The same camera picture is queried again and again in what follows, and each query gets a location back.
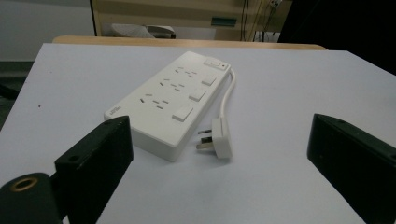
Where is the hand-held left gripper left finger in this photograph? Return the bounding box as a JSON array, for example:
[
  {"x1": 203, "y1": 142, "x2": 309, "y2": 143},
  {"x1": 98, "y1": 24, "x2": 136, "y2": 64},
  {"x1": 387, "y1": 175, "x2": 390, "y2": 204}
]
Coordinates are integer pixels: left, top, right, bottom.
[{"x1": 53, "y1": 115, "x2": 134, "y2": 224}]

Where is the wooden table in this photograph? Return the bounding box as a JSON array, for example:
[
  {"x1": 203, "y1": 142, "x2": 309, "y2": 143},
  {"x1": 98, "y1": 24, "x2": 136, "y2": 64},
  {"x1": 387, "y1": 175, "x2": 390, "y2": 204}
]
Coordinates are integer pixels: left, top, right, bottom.
[{"x1": 51, "y1": 35, "x2": 328, "y2": 51}]

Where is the white power strip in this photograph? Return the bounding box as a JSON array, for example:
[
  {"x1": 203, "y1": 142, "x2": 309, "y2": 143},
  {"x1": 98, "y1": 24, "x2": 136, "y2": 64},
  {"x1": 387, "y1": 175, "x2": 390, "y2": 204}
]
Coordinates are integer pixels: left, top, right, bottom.
[{"x1": 104, "y1": 50, "x2": 232, "y2": 162}]

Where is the white power plug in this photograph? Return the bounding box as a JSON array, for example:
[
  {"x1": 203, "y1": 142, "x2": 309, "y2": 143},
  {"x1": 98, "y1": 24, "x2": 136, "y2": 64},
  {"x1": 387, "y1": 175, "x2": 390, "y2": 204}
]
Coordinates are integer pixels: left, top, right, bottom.
[{"x1": 195, "y1": 116, "x2": 233, "y2": 161}]

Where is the bundle of hanging cables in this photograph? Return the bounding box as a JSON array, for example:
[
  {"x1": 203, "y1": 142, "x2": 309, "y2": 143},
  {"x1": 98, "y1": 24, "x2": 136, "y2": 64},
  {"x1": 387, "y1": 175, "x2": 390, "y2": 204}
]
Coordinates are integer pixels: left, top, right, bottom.
[{"x1": 240, "y1": 0, "x2": 281, "y2": 43}]

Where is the white power cable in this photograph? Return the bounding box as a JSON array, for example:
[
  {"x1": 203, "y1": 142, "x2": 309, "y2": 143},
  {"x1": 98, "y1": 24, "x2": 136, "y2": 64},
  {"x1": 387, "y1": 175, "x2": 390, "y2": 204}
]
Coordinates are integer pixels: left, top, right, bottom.
[{"x1": 219, "y1": 68, "x2": 236, "y2": 119}]

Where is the wooden cabinet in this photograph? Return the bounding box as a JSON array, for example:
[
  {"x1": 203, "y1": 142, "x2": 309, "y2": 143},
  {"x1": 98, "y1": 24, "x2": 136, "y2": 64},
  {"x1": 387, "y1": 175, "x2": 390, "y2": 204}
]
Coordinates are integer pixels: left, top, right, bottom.
[{"x1": 90, "y1": 0, "x2": 293, "y2": 42}]

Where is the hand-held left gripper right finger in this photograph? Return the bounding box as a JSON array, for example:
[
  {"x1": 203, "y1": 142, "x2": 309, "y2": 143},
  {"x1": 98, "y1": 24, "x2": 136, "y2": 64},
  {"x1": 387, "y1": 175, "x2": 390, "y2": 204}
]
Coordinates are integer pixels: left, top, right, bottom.
[{"x1": 306, "y1": 113, "x2": 396, "y2": 224}]

